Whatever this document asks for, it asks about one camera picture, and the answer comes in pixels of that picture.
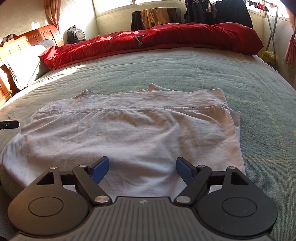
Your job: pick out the wooden headboard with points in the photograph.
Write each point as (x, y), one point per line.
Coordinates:
(34, 33)

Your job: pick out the grey backpack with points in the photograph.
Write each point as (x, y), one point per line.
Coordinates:
(75, 34)

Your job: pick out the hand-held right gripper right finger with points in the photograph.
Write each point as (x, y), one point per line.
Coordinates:
(185, 170)

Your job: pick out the dark jacket with round badge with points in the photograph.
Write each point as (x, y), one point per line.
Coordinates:
(195, 11)

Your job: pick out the white pillow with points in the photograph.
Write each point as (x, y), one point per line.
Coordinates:
(25, 62)

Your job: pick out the black hanging jacket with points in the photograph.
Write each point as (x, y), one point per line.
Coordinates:
(233, 14)

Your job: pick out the red quilt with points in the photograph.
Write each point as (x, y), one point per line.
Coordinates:
(185, 37)

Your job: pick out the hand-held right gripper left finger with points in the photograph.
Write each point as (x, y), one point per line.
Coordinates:
(100, 170)

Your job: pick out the orange draped garment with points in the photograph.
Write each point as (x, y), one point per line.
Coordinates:
(157, 17)

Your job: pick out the yellow bag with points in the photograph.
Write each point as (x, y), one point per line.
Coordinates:
(268, 57)

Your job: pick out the green plaid blanket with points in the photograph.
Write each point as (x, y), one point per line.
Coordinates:
(185, 69)

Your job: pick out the orange curtain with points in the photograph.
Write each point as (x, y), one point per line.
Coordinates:
(52, 14)

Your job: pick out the white printed t-shirt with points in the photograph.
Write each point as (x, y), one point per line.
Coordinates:
(127, 134)

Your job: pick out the black draped garment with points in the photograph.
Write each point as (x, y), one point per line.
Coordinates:
(136, 20)

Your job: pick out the metal clothes rack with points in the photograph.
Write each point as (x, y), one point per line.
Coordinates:
(271, 30)

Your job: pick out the pink curtain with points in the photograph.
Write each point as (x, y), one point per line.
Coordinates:
(290, 53)

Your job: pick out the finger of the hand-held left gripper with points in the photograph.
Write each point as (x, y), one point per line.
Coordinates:
(11, 124)

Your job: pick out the row of hanging socks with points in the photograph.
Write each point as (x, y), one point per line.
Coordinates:
(257, 5)

